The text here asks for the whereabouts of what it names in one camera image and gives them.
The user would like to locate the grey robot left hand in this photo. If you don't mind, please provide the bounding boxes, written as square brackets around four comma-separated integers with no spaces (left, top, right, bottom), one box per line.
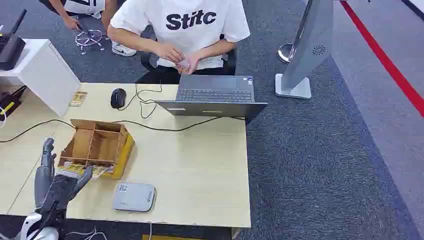
[33,138,94,230]

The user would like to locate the seated person's left hand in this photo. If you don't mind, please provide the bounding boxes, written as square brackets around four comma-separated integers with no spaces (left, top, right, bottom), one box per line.
[176,52,204,75]

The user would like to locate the seated person's right hand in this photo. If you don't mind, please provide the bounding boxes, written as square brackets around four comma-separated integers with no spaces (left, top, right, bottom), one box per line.
[154,42,185,65]

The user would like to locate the printed cards stack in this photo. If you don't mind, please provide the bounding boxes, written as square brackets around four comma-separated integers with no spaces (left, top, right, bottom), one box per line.
[55,160,114,181]

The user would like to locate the seated person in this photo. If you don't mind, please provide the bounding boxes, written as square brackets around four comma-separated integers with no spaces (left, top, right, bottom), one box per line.
[106,0,251,84]

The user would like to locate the grey laptop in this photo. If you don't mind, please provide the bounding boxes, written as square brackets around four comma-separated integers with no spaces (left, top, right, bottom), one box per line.
[155,74,269,121]

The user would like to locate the white shoe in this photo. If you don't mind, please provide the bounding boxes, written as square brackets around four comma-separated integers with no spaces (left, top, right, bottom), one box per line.
[111,41,138,58]

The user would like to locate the wooden compartment card box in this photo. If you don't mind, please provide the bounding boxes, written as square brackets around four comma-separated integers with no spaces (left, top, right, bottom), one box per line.
[57,118,130,170]

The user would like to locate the black computer mouse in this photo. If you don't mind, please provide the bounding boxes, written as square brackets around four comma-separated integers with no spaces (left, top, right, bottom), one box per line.
[110,88,127,110]

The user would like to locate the yellow box base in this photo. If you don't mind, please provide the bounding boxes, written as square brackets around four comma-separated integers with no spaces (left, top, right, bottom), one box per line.
[101,132,136,180]

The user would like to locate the flat grey reader device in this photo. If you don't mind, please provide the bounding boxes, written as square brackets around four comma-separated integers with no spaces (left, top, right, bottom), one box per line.
[112,182,157,213]

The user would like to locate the chrome stanchion base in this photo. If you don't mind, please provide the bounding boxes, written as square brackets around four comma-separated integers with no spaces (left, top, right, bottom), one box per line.
[277,43,296,64]

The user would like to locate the crouching person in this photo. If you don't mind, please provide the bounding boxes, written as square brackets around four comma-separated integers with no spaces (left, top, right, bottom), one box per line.
[38,0,119,31]

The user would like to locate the black case with yellow label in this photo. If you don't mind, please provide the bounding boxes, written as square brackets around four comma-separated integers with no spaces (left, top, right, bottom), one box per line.
[0,85,28,122]

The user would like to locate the yellow object under desk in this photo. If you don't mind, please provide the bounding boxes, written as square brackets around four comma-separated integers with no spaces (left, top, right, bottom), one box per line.
[142,234,201,240]

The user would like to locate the grey standing display panel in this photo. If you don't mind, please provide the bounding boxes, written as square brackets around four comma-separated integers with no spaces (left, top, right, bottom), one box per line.
[274,0,335,100]

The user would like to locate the white cabinet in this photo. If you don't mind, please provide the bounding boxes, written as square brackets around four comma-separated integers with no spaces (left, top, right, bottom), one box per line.
[0,38,82,117]

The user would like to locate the black router with antenna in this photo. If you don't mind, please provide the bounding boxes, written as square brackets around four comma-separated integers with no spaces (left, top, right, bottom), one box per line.
[0,8,28,71]

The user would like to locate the white cables under desk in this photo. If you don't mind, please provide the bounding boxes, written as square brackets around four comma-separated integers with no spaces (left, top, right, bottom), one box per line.
[65,226,108,240]

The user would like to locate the black mouse cable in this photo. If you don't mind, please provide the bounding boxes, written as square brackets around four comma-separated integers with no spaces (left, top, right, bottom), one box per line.
[118,83,164,120]

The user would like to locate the long black power cable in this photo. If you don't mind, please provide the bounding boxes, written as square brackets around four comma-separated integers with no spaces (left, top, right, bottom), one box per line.
[0,115,247,144]

